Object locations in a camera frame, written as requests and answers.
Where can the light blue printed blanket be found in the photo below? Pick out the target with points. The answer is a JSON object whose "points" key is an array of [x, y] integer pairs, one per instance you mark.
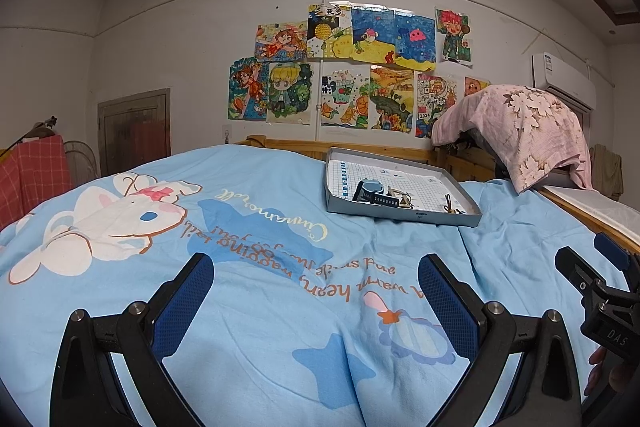
{"points": [[275, 332]]}

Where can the white mattress with wooden frame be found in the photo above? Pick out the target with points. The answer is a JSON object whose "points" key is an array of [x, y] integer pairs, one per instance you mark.
{"points": [[600, 207]]}

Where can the olive green hanging cloth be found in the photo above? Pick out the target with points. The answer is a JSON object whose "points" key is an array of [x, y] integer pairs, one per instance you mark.
{"points": [[607, 167]]}

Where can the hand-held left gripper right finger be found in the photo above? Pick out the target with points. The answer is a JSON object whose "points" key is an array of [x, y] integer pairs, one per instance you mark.
{"points": [[445, 297]]}

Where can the white wall air conditioner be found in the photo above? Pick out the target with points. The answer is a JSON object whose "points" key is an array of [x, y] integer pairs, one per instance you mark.
{"points": [[565, 79]]}

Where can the red checked cloth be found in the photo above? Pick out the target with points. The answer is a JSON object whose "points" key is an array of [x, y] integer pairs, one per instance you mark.
{"points": [[35, 177]]}

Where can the wooden bed frame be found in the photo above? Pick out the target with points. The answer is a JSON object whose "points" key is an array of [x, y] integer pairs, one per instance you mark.
{"points": [[300, 147]]}

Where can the grey shallow cardboard tray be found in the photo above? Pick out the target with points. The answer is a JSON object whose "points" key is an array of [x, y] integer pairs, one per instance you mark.
{"points": [[400, 218]]}

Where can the group of colourful wall drawings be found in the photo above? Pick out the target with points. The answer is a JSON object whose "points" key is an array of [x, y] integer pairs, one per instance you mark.
{"points": [[380, 32]]}

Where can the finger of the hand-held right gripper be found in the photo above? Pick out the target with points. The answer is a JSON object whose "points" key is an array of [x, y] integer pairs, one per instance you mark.
{"points": [[612, 249], [580, 272]]}

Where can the brown wooden door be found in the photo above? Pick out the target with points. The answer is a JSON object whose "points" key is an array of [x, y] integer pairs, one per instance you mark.
{"points": [[135, 132]]}

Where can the person's right hand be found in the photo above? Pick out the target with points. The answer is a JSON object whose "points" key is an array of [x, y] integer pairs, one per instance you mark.
{"points": [[597, 359]]}

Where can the pink floral cloth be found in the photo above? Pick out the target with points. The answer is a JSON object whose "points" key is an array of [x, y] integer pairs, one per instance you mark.
{"points": [[530, 132]]}

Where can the white wall socket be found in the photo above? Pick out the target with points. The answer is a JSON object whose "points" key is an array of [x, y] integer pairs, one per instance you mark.
{"points": [[227, 131]]}

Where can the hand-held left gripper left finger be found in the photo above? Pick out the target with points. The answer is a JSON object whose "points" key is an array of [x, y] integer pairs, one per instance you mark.
{"points": [[185, 302]]}

